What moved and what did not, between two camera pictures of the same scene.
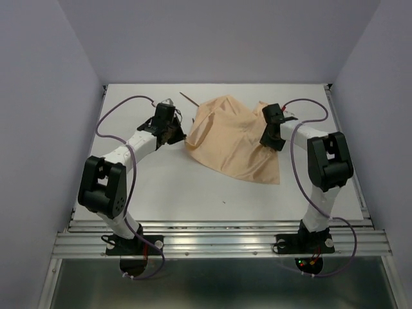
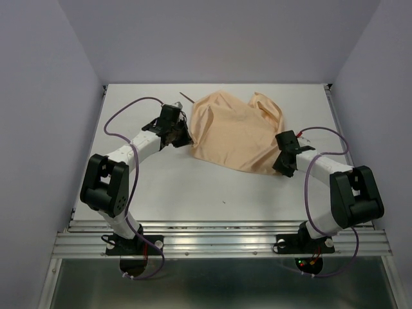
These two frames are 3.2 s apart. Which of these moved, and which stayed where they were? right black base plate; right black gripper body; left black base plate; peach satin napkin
Moved: peach satin napkin; right black gripper body
Stayed: left black base plate; right black base plate
